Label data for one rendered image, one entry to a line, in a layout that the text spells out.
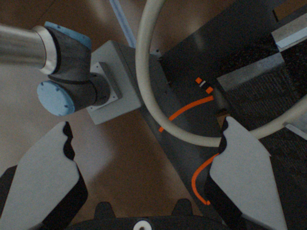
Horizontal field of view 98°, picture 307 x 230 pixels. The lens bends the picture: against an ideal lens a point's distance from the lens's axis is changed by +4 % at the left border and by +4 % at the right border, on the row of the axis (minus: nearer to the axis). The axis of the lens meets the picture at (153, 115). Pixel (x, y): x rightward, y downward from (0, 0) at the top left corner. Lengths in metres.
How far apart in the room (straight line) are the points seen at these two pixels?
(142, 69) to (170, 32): 1.32
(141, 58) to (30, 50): 0.35
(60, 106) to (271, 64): 0.91
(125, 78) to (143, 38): 0.51
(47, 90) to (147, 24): 0.48
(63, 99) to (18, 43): 0.20
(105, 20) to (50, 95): 1.44
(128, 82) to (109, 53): 0.19
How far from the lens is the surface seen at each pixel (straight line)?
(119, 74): 0.81
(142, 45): 0.30
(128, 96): 0.80
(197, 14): 1.61
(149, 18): 0.30
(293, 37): 0.84
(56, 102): 0.65
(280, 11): 1.66
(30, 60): 0.56
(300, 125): 0.58
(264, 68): 0.84
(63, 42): 0.59
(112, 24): 1.90
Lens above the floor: 1.54
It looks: 64 degrees down
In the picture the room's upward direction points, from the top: 134 degrees counter-clockwise
